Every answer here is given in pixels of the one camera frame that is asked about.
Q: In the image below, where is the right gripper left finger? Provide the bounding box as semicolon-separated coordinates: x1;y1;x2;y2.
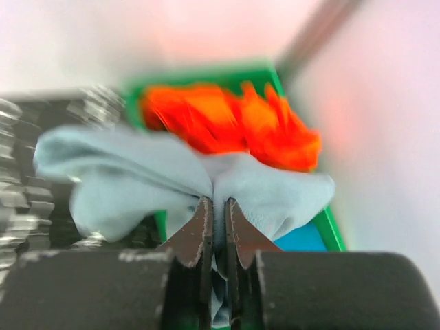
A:
159;197;213;329

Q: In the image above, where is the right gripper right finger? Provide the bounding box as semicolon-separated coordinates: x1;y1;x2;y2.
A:
225;198;281;329

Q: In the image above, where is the grey-blue t shirt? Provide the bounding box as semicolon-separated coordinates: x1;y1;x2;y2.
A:
33;126;336;328

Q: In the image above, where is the teal blue t shirt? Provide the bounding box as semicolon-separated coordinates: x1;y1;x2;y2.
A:
274;222;327;252

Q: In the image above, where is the orange t shirt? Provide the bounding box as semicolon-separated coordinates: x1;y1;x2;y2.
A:
139;81;322;172

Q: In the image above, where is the green plastic bin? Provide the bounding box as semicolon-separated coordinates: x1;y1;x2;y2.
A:
122;62;346;252

